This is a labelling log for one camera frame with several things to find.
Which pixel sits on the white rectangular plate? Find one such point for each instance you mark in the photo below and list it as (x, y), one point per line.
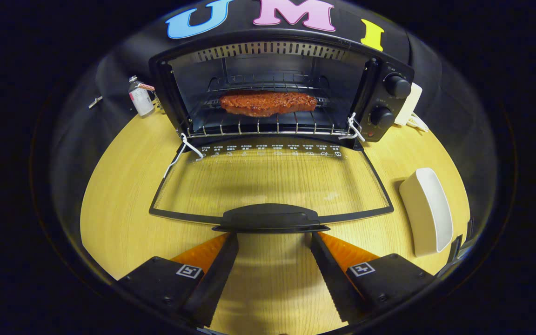
(428, 209)

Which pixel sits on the white toaster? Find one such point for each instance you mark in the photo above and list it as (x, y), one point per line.
(412, 104)

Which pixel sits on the clear plastic bottle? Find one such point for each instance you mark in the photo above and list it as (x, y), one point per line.
(141, 102)

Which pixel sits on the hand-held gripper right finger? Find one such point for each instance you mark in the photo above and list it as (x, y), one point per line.
(331, 274)

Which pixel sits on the red striped stick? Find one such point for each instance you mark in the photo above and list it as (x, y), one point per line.
(147, 87)

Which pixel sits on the small metal clip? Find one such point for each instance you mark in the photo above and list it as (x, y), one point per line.
(95, 101)

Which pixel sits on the red-brown meat slice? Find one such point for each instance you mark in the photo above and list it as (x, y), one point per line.
(268, 103)

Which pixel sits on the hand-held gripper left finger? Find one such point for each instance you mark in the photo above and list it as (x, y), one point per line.
(214, 279)

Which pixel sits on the black toaster oven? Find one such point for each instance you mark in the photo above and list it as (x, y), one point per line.
(275, 217)

